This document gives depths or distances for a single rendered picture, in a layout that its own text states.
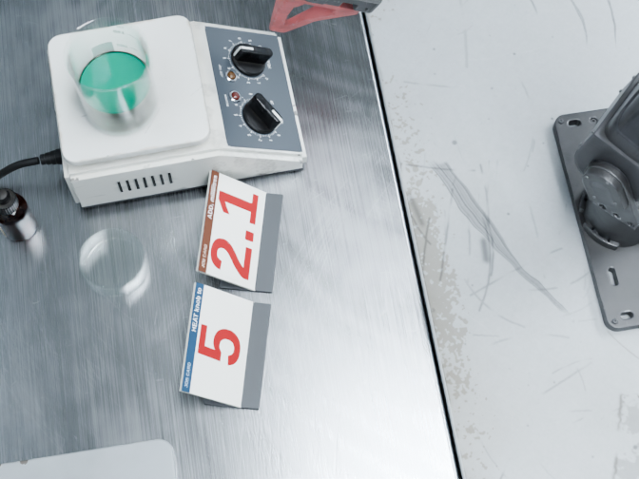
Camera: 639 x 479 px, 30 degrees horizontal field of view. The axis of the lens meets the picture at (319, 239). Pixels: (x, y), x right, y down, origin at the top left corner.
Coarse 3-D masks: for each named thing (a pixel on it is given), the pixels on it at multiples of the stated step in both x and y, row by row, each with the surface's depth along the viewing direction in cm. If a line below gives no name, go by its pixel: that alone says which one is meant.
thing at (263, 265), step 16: (224, 176) 100; (208, 192) 99; (272, 208) 102; (272, 224) 102; (256, 240) 101; (272, 240) 101; (256, 256) 101; (272, 256) 101; (208, 272) 97; (256, 272) 100; (272, 272) 100; (224, 288) 100; (240, 288) 100; (256, 288) 100; (272, 288) 100
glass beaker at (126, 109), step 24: (96, 24) 90; (120, 24) 90; (72, 48) 90; (96, 48) 93; (120, 48) 94; (144, 48) 91; (72, 72) 89; (144, 72) 89; (96, 96) 89; (120, 96) 89; (144, 96) 91; (96, 120) 94; (120, 120) 93; (144, 120) 94
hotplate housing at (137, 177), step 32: (192, 32) 101; (256, 32) 105; (64, 160) 97; (128, 160) 97; (160, 160) 97; (192, 160) 97; (224, 160) 98; (256, 160) 100; (288, 160) 101; (96, 192) 99; (128, 192) 100; (160, 192) 102
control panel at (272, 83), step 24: (216, 48) 101; (216, 72) 100; (240, 72) 102; (264, 72) 103; (240, 96) 101; (264, 96) 102; (288, 96) 103; (240, 120) 99; (288, 120) 102; (240, 144) 98; (264, 144) 100; (288, 144) 101
